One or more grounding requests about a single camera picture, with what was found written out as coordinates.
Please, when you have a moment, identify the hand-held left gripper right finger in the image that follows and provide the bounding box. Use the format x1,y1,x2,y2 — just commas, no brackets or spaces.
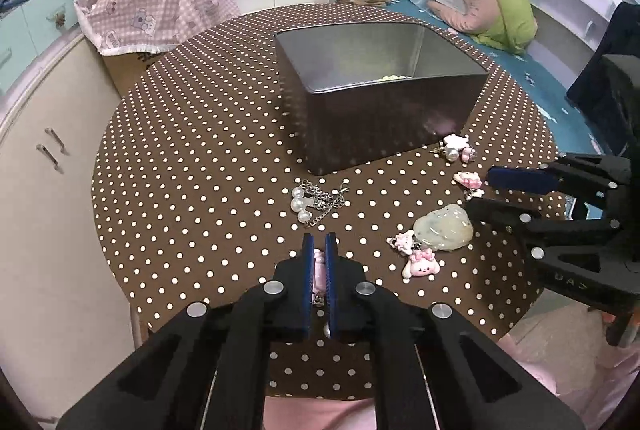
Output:
325,232,586,430

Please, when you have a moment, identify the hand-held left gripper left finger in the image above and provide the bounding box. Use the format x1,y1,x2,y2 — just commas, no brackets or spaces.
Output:
57,232,316,430

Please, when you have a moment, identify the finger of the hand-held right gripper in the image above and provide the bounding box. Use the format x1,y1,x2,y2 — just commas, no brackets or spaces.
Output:
486,154,633,212
464,198,640,307

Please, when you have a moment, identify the pink charm keychain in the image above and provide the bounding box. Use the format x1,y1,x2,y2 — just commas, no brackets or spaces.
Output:
312,248,331,337

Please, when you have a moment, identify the pink and white cat charm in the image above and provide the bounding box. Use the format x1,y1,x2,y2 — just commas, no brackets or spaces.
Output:
453,170,485,201

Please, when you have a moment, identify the grey metal tin box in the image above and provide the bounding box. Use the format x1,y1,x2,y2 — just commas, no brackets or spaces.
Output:
274,22,489,176

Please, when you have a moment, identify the white cat charm with pearls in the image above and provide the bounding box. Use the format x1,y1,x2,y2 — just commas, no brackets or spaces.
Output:
431,133,477,164

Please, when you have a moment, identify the dark hanging garment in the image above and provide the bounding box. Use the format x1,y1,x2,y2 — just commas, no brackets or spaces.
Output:
566,1,640,152

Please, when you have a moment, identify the small pink flower charm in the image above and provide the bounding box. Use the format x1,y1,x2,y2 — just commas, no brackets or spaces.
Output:
390,232,416,256

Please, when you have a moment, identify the translucent pale jade pendant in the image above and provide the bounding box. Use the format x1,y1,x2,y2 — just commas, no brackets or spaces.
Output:
413,204,474,252

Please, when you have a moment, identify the pink bunny charm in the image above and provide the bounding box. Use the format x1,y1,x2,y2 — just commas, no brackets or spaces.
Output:
403,248,441,280

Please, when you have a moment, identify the teal bed mat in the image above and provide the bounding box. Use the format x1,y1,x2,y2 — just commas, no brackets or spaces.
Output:
385,0,621,161

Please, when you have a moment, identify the brown polka dot tablecloth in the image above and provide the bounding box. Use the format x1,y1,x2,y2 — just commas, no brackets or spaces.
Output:
91,2,563,403

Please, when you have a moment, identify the green and pink plush pillow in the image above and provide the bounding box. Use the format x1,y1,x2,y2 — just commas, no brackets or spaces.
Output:
426,0,538,56

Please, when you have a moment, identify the cardboard box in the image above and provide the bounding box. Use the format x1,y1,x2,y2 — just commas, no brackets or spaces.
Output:
102,50,161,97

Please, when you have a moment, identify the pink checked bear print cloth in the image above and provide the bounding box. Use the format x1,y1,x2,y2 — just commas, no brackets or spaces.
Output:
74,0,242,56

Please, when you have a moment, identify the mint green drawer unit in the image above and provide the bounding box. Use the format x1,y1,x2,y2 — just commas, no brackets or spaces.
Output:
0,0,82,78

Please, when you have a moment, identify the pearl and silver chain bracelet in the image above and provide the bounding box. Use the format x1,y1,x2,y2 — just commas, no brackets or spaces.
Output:
291,179,351,228

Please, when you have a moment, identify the white cabinet with metal handles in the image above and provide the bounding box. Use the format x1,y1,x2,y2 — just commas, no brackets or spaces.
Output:
0,27,138,416

